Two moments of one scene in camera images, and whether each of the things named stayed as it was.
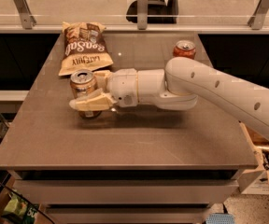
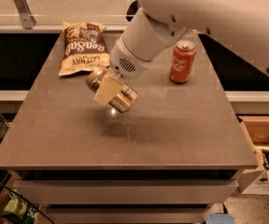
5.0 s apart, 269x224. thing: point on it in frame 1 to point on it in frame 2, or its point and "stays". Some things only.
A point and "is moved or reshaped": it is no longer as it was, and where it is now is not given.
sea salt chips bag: (84, 48) stays
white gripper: (122, 86) to (124, 62)
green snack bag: (19, 206) stays
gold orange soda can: (83, 81) is moved or reshaped
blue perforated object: (219, 218) stays
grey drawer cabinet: (130, 164) stays
